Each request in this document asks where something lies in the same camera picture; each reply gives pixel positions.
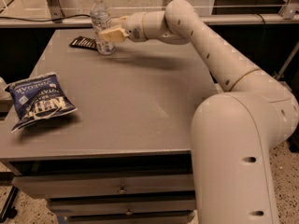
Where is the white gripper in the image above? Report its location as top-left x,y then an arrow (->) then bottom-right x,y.
100,12 -> 147,43

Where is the clear plastic water bottle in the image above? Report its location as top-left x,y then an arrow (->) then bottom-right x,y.
90,0 -> 115,55

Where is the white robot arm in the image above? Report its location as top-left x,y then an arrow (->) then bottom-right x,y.
100,0 -> 298,224

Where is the black rxbar chocolate wrapper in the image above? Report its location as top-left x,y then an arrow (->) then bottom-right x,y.
69,36 -> 97,50

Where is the blue potato chip bag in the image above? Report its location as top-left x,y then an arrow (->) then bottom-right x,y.
5,72 -> 77,132

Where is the grey drawer cabinet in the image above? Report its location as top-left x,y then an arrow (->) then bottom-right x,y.
0,26 -> 219,224

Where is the top cabinet drawer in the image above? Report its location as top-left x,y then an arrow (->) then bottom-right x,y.
12,174 -> 194,199

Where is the cabinet drawer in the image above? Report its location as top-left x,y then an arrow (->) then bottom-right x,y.
67,211 -> 194,224
12,174 -> 194,199
48,197 -> 196,217

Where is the bottom cabinet drawer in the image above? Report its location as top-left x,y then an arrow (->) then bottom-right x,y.
67,211 -> 194,224

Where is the middle cabinet drawer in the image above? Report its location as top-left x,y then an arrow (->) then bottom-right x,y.
48,197 -> 196,217

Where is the black cable on rail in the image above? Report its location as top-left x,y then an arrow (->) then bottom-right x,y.
0,14 -> 92,23

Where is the black hanging power cable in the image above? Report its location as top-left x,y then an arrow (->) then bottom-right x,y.
255,13 -> 267,26

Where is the grey metal frame rail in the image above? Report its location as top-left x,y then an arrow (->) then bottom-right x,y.
0,0 -> 299,28

